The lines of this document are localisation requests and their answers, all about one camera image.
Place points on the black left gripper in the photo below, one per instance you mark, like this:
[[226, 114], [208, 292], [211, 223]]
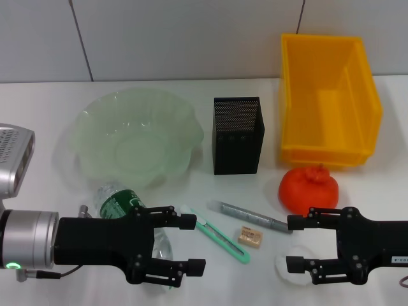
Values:
[[95, 239]]

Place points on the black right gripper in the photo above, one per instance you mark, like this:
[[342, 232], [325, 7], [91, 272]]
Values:
[[376, 242]]

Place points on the white paper ball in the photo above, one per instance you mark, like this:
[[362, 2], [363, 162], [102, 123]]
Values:
[[296, 250]]

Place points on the orange fruit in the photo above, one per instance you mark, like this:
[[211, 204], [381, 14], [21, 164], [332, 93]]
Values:
[[306, 191]]

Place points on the green label water bottle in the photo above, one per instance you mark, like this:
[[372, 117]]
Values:
[[118, 201]]

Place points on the green utility knife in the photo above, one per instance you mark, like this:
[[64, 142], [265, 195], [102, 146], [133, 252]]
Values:
[[223, 240]]

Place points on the beige eraser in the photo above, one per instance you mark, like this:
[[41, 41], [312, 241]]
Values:
[[250, 237]]

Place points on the grey marker pen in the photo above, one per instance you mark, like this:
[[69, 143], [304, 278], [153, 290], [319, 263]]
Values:
[[248, 216]]

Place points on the black mesh pen holder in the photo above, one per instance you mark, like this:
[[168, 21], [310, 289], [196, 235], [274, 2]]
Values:
[[236, 153]]

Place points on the translucent green fruit plate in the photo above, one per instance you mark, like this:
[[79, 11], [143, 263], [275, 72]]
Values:
[[137, 143]]

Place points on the silver plug connector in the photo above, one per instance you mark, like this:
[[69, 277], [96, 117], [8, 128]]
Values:
[[84, 212]]

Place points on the yellow plastic bin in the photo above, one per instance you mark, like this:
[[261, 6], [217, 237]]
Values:
[[331, 111]]

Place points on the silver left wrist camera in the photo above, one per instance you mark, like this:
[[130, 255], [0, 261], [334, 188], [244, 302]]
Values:
[[12, 159]]

